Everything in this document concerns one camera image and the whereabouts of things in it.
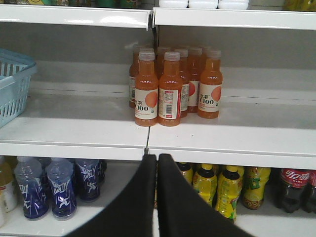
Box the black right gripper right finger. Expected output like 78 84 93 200
158 154 251 237

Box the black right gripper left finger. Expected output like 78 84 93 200
67 155 157 237

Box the light blue plastic basket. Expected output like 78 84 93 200
0 48 37 127

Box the yellow lemon tea bottle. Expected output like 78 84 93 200
242 166 271 210
193 163 217 206
215 165 242 223

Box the blue sports drink bottle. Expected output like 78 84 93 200
14 156 49 220
45 158 77 220

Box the orange C100 juice bottle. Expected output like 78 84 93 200
158 51 183 127
197 49 223 119
134 51 158 127

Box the dark cola bottle red label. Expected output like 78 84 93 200
276 168 310 213

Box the white metal shelf unit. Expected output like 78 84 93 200
0 0 316 237

